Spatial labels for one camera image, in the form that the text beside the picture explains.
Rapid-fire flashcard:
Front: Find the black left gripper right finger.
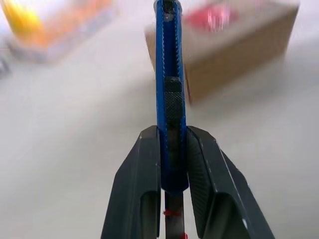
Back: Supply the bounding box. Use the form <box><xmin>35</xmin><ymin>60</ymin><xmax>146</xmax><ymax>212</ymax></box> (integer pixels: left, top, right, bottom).
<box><xmin>186</xmin><ymin>125</ymin><xmax>276</xmax><ymax>239</ymax></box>

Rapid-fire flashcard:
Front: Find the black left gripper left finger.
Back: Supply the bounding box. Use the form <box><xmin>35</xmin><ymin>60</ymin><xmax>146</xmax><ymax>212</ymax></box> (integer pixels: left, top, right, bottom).
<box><xmin>101</xmin><ymin>125</ymin><xmax>161</xmax><ymax>239</ymax></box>

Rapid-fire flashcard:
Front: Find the blue box cutter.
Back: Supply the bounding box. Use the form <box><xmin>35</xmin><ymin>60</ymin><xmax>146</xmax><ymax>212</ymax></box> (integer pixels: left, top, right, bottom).
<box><xmin>154</xmin><ymin>0</ymin><xmax>190</xmax><ymax>239</ymax></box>

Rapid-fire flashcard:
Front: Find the brown cardboard box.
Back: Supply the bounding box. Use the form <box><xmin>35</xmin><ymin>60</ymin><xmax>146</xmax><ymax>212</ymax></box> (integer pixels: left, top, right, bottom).
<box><xmin>144</xmin><ymin>0</ymin><xmax>301</xmax><ymax>105</ymax></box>

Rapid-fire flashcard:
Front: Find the red tape strip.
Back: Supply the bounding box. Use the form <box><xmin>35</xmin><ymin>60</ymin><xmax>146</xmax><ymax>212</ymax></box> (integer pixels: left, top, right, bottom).
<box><xmin>183</xmin><ymin>3</ymin><xmax>240</xmax><ymax>32</ymax></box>

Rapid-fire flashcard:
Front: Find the orange book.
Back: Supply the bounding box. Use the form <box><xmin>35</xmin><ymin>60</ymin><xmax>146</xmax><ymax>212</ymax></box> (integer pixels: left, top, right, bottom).
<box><xmin>4</xmin><ymin>0</ymin><xmax>121</xmax><ymax>63</ymax></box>

